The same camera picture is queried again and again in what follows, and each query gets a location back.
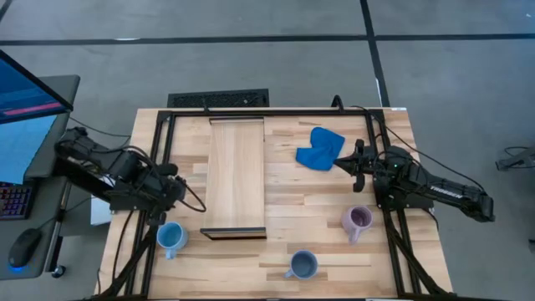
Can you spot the light blue mug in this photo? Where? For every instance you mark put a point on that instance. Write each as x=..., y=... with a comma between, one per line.
x=171, y=236

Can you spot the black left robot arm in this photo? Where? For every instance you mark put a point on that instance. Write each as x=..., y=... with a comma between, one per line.
x=104, y=167

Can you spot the blue cloth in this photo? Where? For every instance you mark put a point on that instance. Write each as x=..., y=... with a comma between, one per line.
x=322, y=150

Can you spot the grey-blue mug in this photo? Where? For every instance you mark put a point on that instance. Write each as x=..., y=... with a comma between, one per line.
x=304, y=264

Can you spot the black computer mouse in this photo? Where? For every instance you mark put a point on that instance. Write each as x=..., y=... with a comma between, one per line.
x=24, y=247

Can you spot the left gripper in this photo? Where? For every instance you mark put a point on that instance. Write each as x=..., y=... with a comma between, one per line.
x=171, y=192

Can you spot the black caster wheel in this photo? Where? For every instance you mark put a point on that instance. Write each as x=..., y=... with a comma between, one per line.
x=58, y=271

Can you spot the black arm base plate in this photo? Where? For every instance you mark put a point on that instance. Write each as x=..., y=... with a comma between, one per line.
x=125, y=205
x=422, y=202

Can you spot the backlit keyboard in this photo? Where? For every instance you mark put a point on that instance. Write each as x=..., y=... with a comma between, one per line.
x=14, y=200

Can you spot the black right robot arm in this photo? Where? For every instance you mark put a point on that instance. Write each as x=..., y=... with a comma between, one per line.
x=443, y=190

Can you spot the computer monitor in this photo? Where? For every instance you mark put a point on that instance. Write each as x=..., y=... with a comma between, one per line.
x=21, y=100

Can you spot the grey side desk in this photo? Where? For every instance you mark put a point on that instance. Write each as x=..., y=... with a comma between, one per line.
x=46, y=159

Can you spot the purple mug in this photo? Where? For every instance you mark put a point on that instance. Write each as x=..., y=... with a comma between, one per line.
x=357, y=219

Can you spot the black aluminium table frame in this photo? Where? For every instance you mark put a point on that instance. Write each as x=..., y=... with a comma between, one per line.
x=271, y=113

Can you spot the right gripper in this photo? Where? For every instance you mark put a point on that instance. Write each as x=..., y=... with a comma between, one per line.
x=359, y=167

